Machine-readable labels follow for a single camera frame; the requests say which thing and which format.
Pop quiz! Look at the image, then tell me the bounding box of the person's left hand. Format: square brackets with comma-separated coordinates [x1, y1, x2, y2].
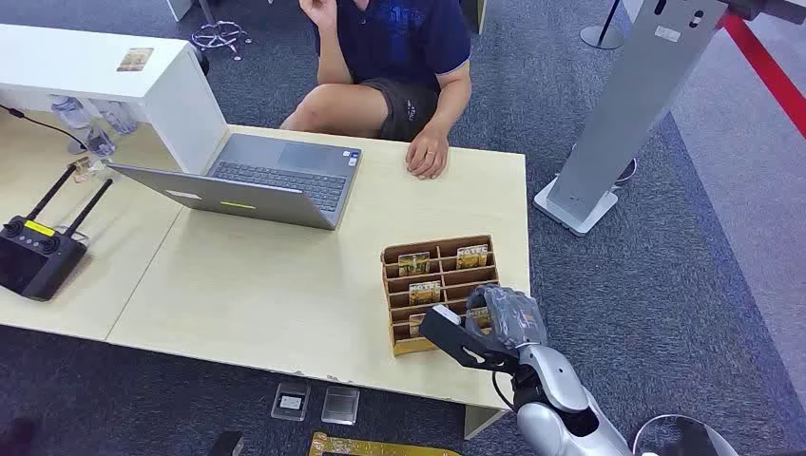
[405, 128, 451, 181]

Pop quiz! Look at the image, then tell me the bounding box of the person's right hand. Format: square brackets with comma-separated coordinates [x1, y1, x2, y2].
[297, 0, 339, 30]

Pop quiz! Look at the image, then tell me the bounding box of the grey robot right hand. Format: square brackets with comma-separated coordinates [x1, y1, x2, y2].
[464, 284, 549, 352]

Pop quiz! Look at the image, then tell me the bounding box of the person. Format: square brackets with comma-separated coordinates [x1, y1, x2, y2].
[279, 0, 473, 181]

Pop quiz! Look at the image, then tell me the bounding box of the brown cardboard card holder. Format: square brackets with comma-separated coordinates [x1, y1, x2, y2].
[380, 234, 501, 358]

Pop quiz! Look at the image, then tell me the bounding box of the card sticker on shelf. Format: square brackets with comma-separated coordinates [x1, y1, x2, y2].
[115, 47, 156, 73]

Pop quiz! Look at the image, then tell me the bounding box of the clear plastic card case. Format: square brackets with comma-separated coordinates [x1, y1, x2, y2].
[270, 382, 312, 423]
[320, 385, 361, 427]

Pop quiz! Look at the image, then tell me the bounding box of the small clear card stand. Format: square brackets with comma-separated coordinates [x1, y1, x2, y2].
[67, 156, 108, 185]

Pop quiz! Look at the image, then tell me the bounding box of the chrome chair base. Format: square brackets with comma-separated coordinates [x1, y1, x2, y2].
[189, 0, 253, 63]

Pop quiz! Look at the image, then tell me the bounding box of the wooden desk leg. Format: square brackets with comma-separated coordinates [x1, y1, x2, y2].
[464, 404, 509, 441]

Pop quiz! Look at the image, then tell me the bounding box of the grey open laptop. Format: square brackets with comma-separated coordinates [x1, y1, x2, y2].
[106, 132, 364, 232]

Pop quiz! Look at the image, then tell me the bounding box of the white desk riser shelf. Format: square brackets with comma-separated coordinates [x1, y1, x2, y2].
[0, 23, 229, 176]

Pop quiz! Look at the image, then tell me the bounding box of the grey kiosk stand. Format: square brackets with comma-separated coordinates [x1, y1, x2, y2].
[533, 0, 735, 238]

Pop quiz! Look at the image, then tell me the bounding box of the round robot body part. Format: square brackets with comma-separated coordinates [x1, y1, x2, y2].
[631, 413, 741, 456]

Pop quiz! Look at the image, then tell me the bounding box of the round stanchion base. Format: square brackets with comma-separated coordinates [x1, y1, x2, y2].
[579, 0, 625, 51]

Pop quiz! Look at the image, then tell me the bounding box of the black object on floor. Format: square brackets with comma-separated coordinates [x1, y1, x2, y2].
[208, 430, 245, 456]

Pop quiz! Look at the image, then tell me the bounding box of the red barrier belt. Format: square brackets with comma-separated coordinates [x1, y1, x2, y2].
[718, 12, 806, 141]

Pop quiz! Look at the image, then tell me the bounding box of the black remote controller with antennas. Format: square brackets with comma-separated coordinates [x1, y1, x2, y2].
[0, 164, 115, 302]

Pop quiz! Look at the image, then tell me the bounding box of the black bracket wrist camera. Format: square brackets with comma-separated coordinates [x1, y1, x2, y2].
[419, 304, 522, 373]

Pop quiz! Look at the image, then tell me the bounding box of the black cable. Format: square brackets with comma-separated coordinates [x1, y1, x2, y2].
[0, 104, 88, 151]

